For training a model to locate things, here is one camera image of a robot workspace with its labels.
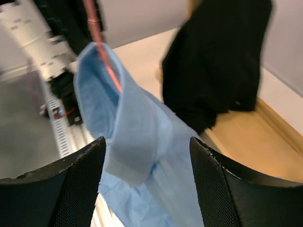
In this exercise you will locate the grey slotted cable duct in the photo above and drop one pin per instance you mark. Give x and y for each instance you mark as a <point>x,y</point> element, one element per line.
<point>59,126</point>

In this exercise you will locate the black shirt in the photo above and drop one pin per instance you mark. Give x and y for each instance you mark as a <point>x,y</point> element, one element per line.
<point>213,64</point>

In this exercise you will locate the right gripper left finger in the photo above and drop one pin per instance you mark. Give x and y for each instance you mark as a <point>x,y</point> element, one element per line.
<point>60,194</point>

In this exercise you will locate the pink plastic hanger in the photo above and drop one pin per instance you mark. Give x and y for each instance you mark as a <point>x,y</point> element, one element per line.
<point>95,32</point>

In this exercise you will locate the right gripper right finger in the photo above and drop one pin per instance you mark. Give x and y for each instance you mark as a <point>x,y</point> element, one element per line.
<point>233,195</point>

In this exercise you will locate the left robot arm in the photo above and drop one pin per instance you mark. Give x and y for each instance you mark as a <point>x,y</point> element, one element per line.
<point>78,21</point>

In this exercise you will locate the light blue shirt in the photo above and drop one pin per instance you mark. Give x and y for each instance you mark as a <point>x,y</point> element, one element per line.
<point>147,178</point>

